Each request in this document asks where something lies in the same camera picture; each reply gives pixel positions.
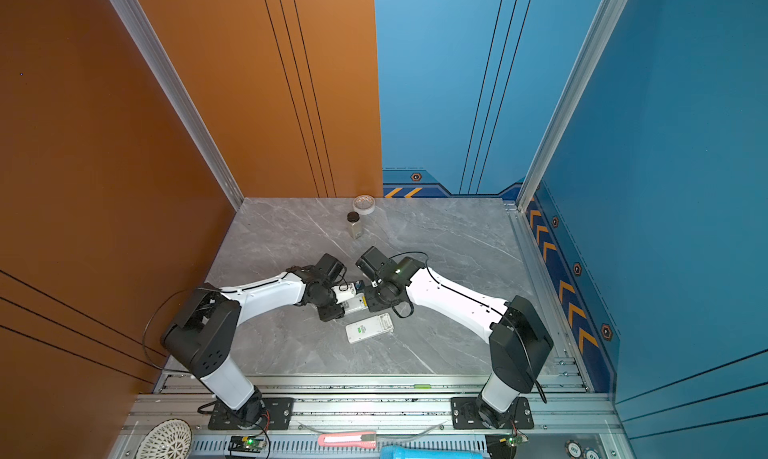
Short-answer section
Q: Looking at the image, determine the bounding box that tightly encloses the white remote with display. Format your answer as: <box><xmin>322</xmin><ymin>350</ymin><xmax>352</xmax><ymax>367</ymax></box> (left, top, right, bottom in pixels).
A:
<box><xmin>343</xmin><ymin>293</ymin><xmax>368</xmax><ymax>314</ymax></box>

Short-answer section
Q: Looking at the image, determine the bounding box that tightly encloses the green circuit board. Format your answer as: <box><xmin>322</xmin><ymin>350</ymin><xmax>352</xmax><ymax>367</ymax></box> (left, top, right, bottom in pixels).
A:
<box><xmin>227</xmin><ymin>435</ymin><xmax>269</xmax><ymax>456</ymax></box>

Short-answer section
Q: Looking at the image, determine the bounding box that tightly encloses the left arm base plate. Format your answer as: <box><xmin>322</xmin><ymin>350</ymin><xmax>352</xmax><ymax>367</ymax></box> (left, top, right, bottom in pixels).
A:
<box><xmin>208</xmin><ymin>397</ymin><xmax>295</xmax><ymax>432</ymax></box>

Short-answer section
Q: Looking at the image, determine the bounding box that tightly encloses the cyan cylinder object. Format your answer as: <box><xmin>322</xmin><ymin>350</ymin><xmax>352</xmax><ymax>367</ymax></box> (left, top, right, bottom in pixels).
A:
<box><xmin>380</xmin><ymin>445</ymin><xmax>484</xmax><ymax>459</ymax></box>

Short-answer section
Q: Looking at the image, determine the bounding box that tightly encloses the white remote control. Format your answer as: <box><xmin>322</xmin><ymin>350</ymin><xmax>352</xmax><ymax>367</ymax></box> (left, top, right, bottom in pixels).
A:
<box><xmin>345</xmin><ymin>313</ymin><xmax>394</xmax><ymax>344</ymax></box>

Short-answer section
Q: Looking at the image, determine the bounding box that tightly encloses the white mesh basket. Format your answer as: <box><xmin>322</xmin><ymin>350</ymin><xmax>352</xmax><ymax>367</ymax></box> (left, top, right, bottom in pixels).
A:
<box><xmin>134</xmin><ymin>419</ymin><xmax>193</xmax><ymax>459</ymax></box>

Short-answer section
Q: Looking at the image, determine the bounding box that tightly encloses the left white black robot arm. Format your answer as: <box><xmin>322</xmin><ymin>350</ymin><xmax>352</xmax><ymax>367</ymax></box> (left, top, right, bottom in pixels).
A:
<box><xmin>161</xmin><ymin>254</ymin><xmax>346</xmax><ymax>425</ymax></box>

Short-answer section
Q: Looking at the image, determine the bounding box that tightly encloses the pink box cutter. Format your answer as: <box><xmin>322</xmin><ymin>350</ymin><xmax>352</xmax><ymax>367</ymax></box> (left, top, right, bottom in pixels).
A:
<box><xmin>317</xmin><ymin>431</ymin><xmax>377</xmax><ymax>450</ymax></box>

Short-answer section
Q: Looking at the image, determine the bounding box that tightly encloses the aluminium rail frame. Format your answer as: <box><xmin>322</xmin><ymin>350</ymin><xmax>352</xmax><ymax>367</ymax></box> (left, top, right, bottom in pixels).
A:
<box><xmin>110</xmin><ymin>375</ymin><xmax>632</xmax><ymax>458</ymax></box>

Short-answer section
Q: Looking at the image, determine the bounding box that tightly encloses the small brown-capped jar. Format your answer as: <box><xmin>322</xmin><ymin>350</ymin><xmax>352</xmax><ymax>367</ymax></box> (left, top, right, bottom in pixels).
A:
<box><xmin>346</xmin><ymin>211</ymin><xmax>363</xmax><ymax>239</ymax></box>

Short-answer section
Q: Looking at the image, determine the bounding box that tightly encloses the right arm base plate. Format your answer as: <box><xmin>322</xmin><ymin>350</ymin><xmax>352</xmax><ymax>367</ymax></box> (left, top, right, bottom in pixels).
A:
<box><xmin>450</xmin><ymin>396</ymin><xmax>535</xmax><ymax>430</ymax></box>

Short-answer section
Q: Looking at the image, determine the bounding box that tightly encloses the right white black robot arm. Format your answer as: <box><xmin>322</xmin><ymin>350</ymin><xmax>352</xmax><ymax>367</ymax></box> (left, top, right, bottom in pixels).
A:
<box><xmin>356</xmin><ymin>246</ymin><xmax>554</xmax><ymax>429</ymax></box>

